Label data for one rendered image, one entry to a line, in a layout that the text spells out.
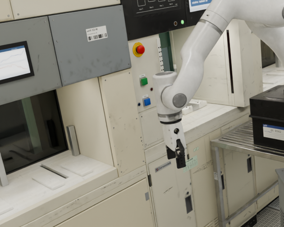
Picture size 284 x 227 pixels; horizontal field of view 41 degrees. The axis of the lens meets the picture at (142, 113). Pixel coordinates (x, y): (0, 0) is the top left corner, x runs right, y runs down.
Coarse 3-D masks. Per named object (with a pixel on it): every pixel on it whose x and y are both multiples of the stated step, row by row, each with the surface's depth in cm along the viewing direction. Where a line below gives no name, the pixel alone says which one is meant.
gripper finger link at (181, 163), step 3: (180, 153) 128; (180, 156) 129; (177, 159) 131; (180, 159) 130; (183, 159) 131; (177, 162) 131; (180, 162) 130; (183, 162) 131; (177, 165) 131; (180, 165) 131; (183, 165) 131
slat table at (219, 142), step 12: (228, 132) 223; (240, 132) 220; (252, 132) 218; (216, 144) 212; (228, 144) 207; (240, 144) 205; (252, 144) 203; (216, 156) 216; (264, 156) 191; (276, 156) 185; (216, 168) 218; (216, 180) 221; (216, 192) 224; (264, 192) 256
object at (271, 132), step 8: (256, 120) 196; (264, 120) 192; (256, 128) 197; (264, 128) 194; (272, 128) 190; (280, 128) 186; (256, 136) 199; (264, 136) 195; (272, 136) 191; (280, 136) 188; (256, 144) 200; (264, 144) 196; (272, 144) 193; (280, 144) 189
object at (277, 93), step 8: (272, 88) 206; (280, 88) 203; (256, 96) 196; (264, 96) 194; (272, 96) 191; (280, 96) 189; (256, 104) 192; (264, 104) 189; (272, 104) 185; (280, 104) 182; (256, 112) 194; (264, 112) 190; (272, 112) 187; (280, 112) 183; (272, 120) 187; (280, 120) 184
